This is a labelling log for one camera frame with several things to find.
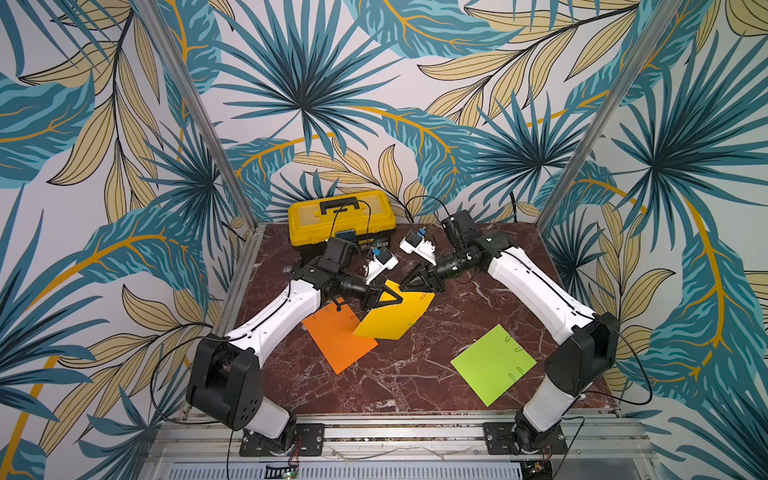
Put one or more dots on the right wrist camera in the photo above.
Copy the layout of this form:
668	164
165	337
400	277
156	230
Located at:
416	242

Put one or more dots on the aluminium front frame rail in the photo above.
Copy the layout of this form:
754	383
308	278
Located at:
591	444

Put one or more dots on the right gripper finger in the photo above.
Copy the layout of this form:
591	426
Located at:
422	287
423	272

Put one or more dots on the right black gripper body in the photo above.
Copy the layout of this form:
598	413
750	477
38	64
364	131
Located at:
432	276

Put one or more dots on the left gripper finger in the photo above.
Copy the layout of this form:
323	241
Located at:
381	301
389	292

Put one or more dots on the lime green paper sheet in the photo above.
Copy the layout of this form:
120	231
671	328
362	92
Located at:
493	364

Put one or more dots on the yellow paper sheet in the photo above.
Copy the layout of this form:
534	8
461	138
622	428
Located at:
391	323

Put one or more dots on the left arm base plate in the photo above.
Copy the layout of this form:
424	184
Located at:
303	439

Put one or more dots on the yellow black toolbox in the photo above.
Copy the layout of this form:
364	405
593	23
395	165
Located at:
363	214

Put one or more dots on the right aluminium corner post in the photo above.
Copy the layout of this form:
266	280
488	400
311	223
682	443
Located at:
647	41

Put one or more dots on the orange paper sheet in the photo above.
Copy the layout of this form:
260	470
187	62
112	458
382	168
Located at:
332	329

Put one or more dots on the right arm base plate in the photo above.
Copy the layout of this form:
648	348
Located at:
511	438

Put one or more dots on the aluminium corner post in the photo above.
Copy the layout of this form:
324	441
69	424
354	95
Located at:
160	33
647	41

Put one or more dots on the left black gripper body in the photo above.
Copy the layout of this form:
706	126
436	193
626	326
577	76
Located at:
354	286

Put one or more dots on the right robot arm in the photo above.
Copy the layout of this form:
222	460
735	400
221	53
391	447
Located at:
587	341

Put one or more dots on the left aluminium corner post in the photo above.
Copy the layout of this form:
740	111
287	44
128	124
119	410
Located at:
160	33

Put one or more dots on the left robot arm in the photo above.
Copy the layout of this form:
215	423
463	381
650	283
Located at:
226	381

